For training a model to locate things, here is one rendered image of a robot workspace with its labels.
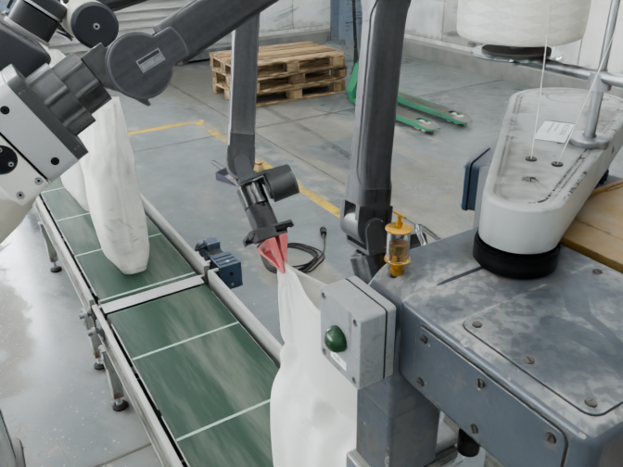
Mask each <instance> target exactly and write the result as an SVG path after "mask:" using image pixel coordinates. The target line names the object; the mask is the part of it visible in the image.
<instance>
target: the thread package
mask: <svg viewBox="0 0 623 467"><path fill-rule="evenodd" d="M550 4H551V0H458V9H457V32H458V34H459V36H461V37H462V38H464V39H465V40H467V41H471V42H476V43H481V44H494V45H504V46H513V47H543V46H545V45H546V37H547V29H548V21H549V13H550ZM590 9H591V0H552V6H551V15H550V23H549V30H548V39H547V46H555V45H563V44H571V43H574V42H576V41H578V40H580V39H581V38H582V37H583V35H584V32H585V31H586V27H587V22H588V18H589V15H590Z"/></svg>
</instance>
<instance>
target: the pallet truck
mask: <svg viewBox="0 0 623 467"><path fill-rule="evenodd" d="M352 20H353V42H354V53H353V66H352V69H351V73H350V80H349V83H348V86H347V89H346V90H347V94H348V97H349V100H350V102H351V103H353V104H356V93H357V81H358V70H359V55H358V48H357V28H356V6H355V0H352ZM398 103H401V104H403V105H406V106H409V107H413V108H416V109H419V110H422V111H424V112H427V113H430V114H433V115H435V116H438V117H441V118H443V119H446V120H447V121H448V122H454V124H456V125H457V124H463V125H466V123H467V122H470V121H471V122H472V119H471V118H470V117H469V116H467V115H466V114H464V113H463V112H460V111H458V110H455V109H452V108H449V107H444V106H442V105H439V104H436V103H433V102H429V101H426V100H424V99H421V98H419V97H415V96H412V95H407V94H405V93H402V92H399V95H398ZM396 120H398V121H401V122H404V123H406V124H409V125H411V126H414V127H415V129H416V130H420V129H421V130H422V132H424V133H425V132H434V130H436V129H439V125H438V124H437V123H436V122H434V121H433V120H430V119H428V118H425V117H423V116H420V115H417V114H415V113H412V112H410V111H407V110H404V109H401V108H399V107H397V113H396Z"/></svg>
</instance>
